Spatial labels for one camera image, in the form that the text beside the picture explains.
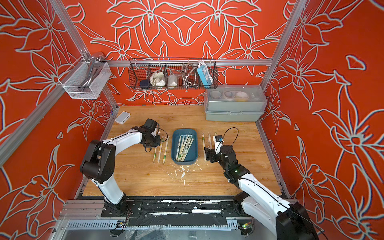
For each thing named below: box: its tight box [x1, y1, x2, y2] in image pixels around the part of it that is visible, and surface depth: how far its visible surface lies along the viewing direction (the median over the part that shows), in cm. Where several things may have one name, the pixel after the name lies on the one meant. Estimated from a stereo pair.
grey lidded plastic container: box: [204, 85, 268, 122], surface depth 103 cm
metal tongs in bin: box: [78, 56, 102, 92], surface depth 87 cm
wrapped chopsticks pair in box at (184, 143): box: [180, 135, 190, 162], surface depth 97 cm
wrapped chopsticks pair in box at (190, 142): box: [181, 135, 194, 162], surface depth 97 cm
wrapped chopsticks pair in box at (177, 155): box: [175, 135, 182, 161], surface depth 96 cm
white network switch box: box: [115, 111, 131, 125], surface depth 113 cm
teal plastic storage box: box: [171, 128, 198, 165], surface depth 96 cm
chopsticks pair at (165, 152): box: [162, 135, 169, 164], surface depth 94 cm
